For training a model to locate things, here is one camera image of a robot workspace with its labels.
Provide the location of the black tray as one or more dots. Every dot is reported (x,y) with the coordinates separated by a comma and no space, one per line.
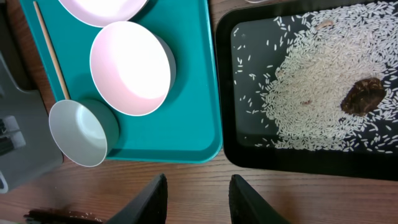
(247,144)

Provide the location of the pile of white rice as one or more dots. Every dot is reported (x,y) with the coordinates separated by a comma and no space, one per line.
(296,70)

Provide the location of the wooden chopstick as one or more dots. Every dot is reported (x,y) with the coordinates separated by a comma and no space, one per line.
(51,50)

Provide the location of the grey metal bowl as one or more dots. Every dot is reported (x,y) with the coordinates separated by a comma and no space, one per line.
(85,131)

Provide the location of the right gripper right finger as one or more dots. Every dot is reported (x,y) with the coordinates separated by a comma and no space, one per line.
(247,206)

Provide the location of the brown food scrap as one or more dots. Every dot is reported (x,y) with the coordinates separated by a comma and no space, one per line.
(363,97)

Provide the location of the large white plate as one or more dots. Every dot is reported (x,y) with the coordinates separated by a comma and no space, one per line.
(100,13)

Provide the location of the white bowl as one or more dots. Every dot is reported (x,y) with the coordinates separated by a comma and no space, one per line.
(132,69)

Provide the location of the grey plastic dish rack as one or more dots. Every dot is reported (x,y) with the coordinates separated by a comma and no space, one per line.
(27,147)

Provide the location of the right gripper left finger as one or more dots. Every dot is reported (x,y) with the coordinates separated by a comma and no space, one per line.
(149,206)

